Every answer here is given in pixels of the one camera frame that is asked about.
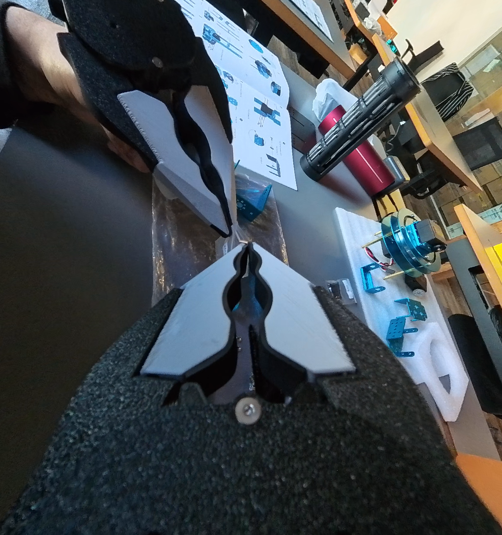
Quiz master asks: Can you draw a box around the small bag of black screws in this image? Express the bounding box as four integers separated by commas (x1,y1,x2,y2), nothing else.
327,278,357,306

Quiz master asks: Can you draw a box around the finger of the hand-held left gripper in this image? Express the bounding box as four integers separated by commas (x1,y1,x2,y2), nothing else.
117,90,234,239
184,85,237,228

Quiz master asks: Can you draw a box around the wooden office desk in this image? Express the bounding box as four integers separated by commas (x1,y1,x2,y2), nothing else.
445,204,502,414

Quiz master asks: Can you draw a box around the white foam sheet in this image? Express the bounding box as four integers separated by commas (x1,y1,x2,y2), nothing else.
334,207,471,421

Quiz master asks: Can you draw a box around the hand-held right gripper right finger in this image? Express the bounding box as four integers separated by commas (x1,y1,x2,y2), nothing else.
250,244,357,377

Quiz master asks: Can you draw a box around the white instruction manual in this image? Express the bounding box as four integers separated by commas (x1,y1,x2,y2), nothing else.
180,0,298,191

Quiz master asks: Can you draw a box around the blue holed U bracket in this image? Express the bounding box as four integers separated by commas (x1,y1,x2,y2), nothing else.
385,317,419,358

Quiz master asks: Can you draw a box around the grey desk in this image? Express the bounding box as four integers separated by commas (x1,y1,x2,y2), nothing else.
0,63,500,535

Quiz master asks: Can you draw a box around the white printed paper sheet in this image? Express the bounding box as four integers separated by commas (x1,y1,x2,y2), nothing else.
290,0,334,42

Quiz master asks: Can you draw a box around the red cylindrical screwdriver case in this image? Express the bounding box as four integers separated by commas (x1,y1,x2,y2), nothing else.
320,106,396,196

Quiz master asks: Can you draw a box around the person's left hand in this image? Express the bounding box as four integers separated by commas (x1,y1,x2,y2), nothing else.
4,8,153,173

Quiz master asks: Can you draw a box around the white divider panel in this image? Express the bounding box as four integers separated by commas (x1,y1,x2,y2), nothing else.
387,0,502,80

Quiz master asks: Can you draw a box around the wooden side table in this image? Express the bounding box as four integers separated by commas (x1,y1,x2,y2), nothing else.
372,33,484,194

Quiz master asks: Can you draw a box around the black cylindrical bit holder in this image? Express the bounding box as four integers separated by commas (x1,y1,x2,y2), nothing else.
300,56,421,181

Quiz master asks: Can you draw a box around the wood-edged table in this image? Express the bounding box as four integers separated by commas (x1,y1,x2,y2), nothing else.
261,0,357,80

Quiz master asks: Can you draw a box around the crumpled white plastic bag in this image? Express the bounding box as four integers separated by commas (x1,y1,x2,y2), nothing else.
312,78,346,122

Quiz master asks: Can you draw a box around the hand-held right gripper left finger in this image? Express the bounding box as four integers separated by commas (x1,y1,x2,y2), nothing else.
141,244,251,379

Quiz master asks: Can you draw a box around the round blue robot base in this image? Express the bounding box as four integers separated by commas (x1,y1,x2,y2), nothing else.
362,212,448,293

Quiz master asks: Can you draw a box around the white foam ring piece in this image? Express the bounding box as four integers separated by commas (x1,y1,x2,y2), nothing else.
417,321,471,421

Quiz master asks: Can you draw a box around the storage shelf with boxes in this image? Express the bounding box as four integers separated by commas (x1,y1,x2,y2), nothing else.
435,125,502,240

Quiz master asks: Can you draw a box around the large clear plastic bag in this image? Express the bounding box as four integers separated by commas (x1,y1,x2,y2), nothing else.
151,173,290,307

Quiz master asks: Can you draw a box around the small blue U bracket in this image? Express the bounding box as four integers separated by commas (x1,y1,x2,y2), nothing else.
360,263,384,296

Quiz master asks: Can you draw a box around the blue metal U bracket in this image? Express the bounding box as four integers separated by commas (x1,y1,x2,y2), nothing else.
234,183,273,222

